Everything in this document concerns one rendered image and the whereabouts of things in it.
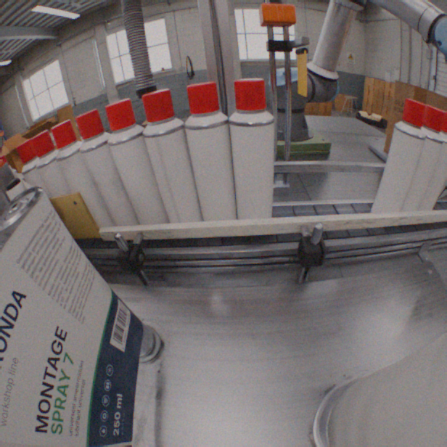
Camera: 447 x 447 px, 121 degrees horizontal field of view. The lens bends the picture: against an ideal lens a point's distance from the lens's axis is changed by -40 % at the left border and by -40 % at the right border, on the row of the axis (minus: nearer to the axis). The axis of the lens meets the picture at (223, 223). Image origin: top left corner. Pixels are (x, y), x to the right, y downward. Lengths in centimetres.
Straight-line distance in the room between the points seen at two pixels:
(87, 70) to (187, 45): 275
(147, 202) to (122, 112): 12
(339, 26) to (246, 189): 61
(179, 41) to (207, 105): 559
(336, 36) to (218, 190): 62
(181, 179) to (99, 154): 12
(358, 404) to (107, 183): 34
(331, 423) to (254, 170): 25
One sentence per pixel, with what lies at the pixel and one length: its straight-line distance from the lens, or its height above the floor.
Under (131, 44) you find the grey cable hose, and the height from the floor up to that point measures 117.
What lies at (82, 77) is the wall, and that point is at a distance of 668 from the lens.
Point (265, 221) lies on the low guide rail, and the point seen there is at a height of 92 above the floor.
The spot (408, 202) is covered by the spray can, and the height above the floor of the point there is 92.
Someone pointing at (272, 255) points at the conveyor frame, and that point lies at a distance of 31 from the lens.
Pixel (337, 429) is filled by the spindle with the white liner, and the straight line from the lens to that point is 17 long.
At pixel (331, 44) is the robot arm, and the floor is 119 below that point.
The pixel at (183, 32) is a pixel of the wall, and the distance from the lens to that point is 585.
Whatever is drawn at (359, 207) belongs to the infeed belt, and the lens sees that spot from 41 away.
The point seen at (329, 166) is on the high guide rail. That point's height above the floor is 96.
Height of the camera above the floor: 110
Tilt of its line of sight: 41 degrees down
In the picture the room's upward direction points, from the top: 8 degrees counter-clockwise
